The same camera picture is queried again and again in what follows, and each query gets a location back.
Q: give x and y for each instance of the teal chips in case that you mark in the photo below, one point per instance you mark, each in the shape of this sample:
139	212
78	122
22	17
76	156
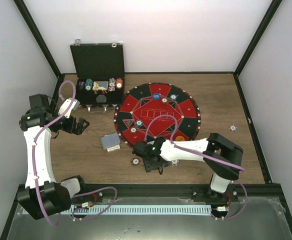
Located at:
88	84

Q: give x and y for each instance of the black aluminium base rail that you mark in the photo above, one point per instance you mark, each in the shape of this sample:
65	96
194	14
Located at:
195	192

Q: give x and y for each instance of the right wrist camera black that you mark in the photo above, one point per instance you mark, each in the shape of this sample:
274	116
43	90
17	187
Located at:
139	149

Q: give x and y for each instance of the lone blue white chip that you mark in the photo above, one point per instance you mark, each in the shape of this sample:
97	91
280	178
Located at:
233	128

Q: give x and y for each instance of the black round button in case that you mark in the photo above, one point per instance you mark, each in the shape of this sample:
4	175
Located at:
101	98

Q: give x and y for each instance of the blue blind button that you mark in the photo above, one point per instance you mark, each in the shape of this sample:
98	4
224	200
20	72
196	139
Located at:
156	96

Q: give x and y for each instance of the blue poker chip stack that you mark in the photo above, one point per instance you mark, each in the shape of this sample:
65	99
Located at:
174	163

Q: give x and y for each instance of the card deck in case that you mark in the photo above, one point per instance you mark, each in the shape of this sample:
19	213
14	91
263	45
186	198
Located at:
100	85

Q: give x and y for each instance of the light blue slotted cable duct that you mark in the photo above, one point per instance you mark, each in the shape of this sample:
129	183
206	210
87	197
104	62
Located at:
191	210

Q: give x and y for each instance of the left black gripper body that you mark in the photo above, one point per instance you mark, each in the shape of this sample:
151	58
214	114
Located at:
70	128

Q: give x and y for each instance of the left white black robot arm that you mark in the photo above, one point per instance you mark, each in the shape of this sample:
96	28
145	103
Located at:
42	195

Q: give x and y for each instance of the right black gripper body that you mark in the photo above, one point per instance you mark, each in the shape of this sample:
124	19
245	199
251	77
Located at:
151	166

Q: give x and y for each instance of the red poker chip stack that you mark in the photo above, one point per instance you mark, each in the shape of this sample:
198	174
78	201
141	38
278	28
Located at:
135	162

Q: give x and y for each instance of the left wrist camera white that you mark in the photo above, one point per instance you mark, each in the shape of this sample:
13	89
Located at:
73	105

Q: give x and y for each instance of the black poker chip case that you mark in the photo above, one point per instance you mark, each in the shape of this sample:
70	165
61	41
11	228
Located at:
99	62

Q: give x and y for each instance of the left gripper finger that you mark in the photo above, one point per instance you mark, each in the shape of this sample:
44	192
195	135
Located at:
80	128
81	121

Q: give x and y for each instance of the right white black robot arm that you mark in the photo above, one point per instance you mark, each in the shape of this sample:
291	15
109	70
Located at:
221	155

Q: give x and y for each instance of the round red black poker mat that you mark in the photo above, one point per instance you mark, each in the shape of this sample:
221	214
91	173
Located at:
180	117

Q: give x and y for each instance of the orange chips in case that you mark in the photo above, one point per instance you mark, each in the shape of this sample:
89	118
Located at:
119	83

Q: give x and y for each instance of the orange dealer button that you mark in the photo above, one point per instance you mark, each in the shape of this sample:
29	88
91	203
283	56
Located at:
179	138

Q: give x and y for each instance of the blue card deck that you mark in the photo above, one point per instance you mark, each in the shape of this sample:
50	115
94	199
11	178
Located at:
110	140

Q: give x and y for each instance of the teal chip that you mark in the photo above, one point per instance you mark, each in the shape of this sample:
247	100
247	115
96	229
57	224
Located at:
139	123
173	97

